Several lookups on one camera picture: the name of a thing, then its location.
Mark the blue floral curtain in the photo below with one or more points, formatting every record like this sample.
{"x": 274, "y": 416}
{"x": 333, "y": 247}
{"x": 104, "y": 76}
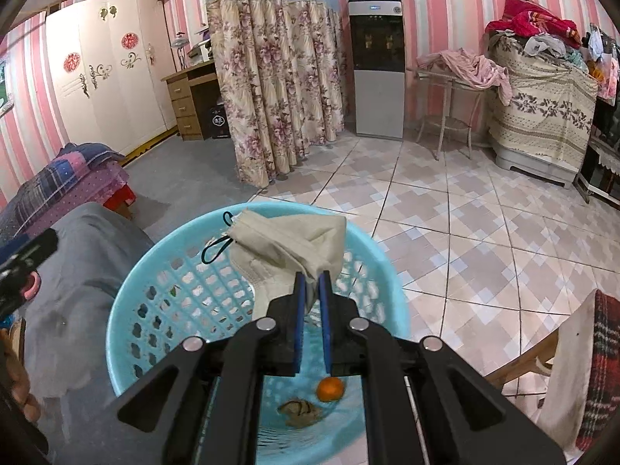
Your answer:
{"x": 276, "y": 82}

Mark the metal desk ornament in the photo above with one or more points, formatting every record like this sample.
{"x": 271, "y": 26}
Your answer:
{"x": 180, "y": 48}

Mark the black box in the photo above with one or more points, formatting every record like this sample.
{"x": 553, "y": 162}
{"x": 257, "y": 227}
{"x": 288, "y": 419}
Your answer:
{"x": 218, "y": 121}

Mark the grey water dispenser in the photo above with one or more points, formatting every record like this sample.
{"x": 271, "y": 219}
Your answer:
{"x": 378, "y": 97}

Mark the white wicker side table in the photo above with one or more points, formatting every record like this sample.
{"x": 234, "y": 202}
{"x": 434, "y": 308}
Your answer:
{"x": 448, "y": 123}

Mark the red blanket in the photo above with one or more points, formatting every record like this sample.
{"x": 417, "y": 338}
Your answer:
{"x": 528, "y": 22}

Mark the white wardrobe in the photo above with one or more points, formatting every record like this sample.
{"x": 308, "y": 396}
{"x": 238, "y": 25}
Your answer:
{"x": 111, "y": 106}

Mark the dark cabinet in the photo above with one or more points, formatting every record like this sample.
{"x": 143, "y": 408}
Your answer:
{"x": 600, "y": 155}

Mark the light blue plastic basket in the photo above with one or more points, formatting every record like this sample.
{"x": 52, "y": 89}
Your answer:
{"x": 310, "y": 441}

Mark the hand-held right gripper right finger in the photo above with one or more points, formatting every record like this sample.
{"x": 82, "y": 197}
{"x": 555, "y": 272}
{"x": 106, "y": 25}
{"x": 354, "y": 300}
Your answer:
{"x": 325, "y": 310}

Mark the pile of colourful clothes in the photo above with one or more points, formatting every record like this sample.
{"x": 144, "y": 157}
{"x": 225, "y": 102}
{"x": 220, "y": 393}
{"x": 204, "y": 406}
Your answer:
{"x": 600, "y": 58}

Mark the plaid patchwork blanket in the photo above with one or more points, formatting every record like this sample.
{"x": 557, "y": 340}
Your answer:
{"x": 53, "y": 179}

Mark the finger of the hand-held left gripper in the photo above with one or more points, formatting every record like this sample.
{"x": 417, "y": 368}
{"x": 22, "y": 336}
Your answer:
{"x": 34, "y": 252}

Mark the bed with purple dotted sheet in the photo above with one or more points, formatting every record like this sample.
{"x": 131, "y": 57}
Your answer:
{"x": 101, "y": 179}

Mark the beige cloth garment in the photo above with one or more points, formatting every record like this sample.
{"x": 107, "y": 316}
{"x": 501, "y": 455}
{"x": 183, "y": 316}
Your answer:
{"x": 290, "y": 237}

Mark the white storage box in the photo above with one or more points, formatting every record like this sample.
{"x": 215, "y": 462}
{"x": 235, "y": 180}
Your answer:
{"x": 199, "y": 52}

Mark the wooden chair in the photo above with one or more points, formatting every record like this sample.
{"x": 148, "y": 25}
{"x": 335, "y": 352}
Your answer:
{"x": 528, "y": 363}

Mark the wooden desk with drawers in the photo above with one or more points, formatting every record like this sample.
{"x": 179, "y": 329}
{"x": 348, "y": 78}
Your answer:
{"x": 186, "y": 106}

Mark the person's left hand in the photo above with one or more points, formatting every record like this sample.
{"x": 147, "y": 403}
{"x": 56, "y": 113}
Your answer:
{"x": 22, "y": 397}

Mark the crumpled brown wrapper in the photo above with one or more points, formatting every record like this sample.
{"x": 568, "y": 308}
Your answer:
{"x": 300, "y": 411}

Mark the small orange fruit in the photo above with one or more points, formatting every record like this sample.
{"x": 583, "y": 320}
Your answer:
{"x": 331, "y": 389}

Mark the red plaid cloth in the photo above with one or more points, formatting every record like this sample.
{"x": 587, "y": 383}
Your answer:
{"x": 603, "y": 373}

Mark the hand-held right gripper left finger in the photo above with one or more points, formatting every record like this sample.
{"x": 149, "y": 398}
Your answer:
{"x": 299, "y": 300}

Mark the pink cloth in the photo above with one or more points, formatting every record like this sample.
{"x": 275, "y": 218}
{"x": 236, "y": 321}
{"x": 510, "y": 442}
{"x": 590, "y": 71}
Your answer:
{"x": 474, "y": 70}

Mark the framed wedding photo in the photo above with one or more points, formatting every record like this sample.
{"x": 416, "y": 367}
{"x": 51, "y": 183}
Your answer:
{"x": 5, "y": 87}

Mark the beige patterned cover cloth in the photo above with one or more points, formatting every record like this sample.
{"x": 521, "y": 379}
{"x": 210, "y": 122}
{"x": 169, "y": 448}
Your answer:
{"x": 542, "y": 106}

